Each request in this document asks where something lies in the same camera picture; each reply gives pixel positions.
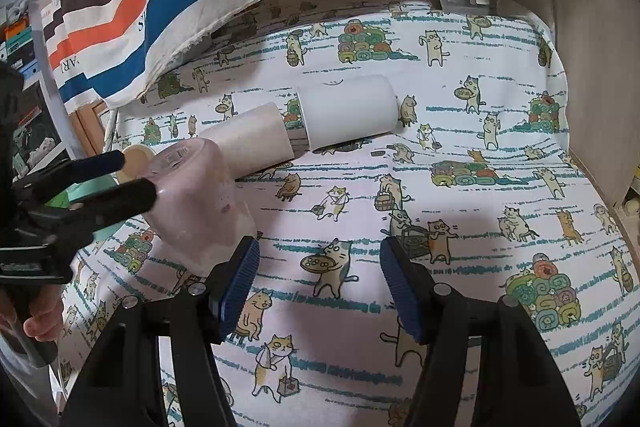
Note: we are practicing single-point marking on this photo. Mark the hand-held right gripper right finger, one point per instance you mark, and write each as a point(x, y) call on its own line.
point(405, 292)

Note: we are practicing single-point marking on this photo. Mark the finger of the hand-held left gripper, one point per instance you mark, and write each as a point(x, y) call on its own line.
point(120, 199)
point(85, 167)

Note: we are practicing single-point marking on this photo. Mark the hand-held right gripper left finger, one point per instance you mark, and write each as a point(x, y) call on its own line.
point(240, 287)

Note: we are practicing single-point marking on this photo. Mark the small cream cup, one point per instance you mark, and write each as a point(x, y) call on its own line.
point(134, 162)

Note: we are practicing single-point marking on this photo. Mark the pink mug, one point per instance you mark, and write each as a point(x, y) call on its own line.
point(200, 207)

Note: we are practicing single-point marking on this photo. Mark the beige cylindrical cup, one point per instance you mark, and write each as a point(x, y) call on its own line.
point(250, 139)

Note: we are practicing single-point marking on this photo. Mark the white cylindrical cup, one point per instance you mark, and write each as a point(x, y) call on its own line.
point(345, 112)

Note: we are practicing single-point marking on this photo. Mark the person's left hand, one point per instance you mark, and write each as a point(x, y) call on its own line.
point(45, 317)

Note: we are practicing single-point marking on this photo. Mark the brown wooden cabinet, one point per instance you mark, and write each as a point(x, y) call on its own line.
point(92, 127)

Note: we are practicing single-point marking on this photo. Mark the cat printed blanket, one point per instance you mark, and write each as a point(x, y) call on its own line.
point(450, 187)

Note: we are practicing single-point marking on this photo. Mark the stack of shoe boxes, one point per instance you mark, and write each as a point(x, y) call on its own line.
point(17, 37)

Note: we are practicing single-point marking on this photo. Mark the wooden side panel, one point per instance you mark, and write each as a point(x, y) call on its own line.
point(595, 57)

